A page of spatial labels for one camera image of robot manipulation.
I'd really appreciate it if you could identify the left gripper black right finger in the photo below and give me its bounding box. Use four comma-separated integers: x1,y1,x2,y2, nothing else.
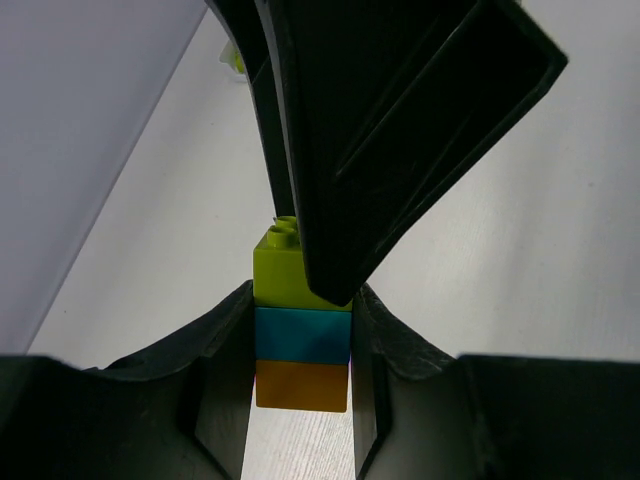
351,287,639,479

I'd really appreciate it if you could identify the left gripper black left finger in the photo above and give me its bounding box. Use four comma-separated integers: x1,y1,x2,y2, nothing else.
1,282,255,479

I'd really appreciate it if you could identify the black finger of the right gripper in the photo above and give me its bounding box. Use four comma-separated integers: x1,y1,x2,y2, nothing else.
210,1,568,305

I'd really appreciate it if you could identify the blue yellow lego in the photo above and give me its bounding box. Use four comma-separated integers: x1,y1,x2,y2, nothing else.
253,216,352,413

